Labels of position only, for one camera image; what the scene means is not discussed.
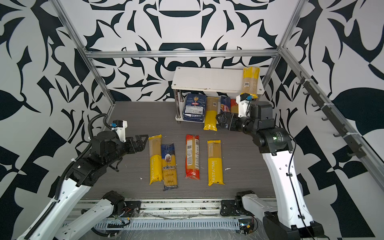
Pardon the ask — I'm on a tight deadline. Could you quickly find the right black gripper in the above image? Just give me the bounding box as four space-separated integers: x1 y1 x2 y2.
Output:
217 111 260 138

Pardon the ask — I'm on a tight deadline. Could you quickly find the red yellow spaghetti bag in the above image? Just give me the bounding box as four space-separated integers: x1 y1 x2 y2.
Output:
231 99 239 114

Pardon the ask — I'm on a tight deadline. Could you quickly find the blue Barilla spaghetti bag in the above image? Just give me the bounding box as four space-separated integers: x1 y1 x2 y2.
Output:
220 96 231 113

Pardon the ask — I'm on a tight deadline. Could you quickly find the yellow spaghetti bag short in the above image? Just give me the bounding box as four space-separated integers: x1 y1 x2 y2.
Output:
242 67 260 98

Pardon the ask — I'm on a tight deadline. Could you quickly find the blue label spaghetti bag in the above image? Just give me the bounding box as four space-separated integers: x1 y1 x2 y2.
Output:
161 144 178 191

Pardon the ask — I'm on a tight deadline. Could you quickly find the blue Barilla pasta box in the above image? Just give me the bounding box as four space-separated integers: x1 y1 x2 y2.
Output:
183 94 207 123

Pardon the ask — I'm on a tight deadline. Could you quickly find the yellow pastatime bag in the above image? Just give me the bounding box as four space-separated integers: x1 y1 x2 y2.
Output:
149 135 163 185
207 140 225 186

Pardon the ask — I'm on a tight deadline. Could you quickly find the red label spaghetti bag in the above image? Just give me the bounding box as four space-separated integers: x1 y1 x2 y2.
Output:
185 135 200 180

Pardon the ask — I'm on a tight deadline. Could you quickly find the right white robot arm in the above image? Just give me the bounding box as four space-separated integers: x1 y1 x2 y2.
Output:
216 101 325 240

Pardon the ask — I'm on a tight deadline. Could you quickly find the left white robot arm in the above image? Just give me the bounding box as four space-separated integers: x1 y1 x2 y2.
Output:
19 114 149 240

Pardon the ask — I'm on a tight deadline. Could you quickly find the white two-tier shelf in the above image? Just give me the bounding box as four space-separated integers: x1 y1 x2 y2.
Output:
170 66 265 124

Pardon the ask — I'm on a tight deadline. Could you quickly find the small circuit board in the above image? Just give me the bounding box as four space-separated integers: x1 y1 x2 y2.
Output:
239 218 255 235

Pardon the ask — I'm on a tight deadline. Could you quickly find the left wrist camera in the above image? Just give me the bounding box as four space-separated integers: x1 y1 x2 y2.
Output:
111 120 128 143

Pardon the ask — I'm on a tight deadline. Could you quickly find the aluminium frame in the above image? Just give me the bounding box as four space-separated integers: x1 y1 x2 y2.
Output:
51 1 384 188

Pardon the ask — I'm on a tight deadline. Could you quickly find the wall hook rack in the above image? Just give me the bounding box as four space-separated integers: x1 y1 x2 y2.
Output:
297 71 367 159

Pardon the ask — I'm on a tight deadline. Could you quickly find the white slotted cable duct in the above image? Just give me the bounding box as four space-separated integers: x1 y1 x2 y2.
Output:
94 219 240 231

